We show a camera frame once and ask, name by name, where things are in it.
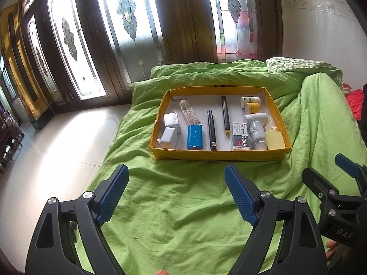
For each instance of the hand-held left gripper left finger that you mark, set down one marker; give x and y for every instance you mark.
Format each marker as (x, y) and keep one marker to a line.
(113, 194)

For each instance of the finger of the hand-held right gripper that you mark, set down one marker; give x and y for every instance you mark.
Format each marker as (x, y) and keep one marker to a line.
(322, 189)
(347, 163)

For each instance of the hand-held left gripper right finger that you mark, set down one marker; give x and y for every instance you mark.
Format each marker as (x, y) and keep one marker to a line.
(239, 197)

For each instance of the white and red medicine box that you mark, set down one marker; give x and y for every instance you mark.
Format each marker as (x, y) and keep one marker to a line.
(242, 137)

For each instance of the white bottle with grey label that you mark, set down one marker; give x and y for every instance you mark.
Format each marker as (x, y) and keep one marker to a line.
(256, 134)

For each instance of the pale yellow plastic case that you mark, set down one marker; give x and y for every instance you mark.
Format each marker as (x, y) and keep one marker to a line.
(274, 139)

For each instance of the black marker pen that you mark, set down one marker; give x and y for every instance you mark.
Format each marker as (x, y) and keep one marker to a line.
(211, 129)

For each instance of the blue battery pack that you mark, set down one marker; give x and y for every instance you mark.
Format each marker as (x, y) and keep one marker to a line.
(195, 137)

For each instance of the white charger adapter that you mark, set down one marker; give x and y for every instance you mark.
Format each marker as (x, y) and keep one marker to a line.
(169, 139)

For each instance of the white bottle with green label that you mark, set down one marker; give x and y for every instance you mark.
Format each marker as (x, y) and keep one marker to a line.
(258, 118)

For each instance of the black pen with yellow tip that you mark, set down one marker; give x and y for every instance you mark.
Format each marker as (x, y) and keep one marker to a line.
(225, 114)

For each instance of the yellow jar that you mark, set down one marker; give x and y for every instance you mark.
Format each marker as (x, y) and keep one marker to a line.
(253, 108)

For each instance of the small silver box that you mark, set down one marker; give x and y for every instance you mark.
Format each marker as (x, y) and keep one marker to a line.
(171, 119)

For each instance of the small plain white bottle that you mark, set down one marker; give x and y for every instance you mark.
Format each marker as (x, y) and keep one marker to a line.
(251, 100)

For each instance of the white ointment tube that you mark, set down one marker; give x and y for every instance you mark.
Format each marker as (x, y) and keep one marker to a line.
(189, 113)

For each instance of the yellow cardboard box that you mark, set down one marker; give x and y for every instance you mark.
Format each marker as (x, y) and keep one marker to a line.
(200, 100)

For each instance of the person's right hand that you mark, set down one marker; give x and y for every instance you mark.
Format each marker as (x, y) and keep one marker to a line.
(334, 252)

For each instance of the person's left hand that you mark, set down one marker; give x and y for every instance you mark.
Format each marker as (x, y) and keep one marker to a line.
(162, 272)

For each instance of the green blanket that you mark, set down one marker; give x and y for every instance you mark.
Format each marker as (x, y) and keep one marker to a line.
(186, 200)

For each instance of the red cloth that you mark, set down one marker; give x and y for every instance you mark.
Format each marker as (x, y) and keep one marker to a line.
(354, 103)

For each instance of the patterned pillow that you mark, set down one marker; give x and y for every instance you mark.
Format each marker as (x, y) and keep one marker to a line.
(292, 64)

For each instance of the wooden chair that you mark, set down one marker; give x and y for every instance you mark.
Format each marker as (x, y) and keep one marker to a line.
(11, 137)

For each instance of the wooden stained-glass door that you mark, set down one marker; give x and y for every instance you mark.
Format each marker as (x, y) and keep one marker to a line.
(235, 20)
(129, 34)
(74, 48)

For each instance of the yellow-trimmed wooden door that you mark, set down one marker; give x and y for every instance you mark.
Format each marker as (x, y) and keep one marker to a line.
(17, 63)

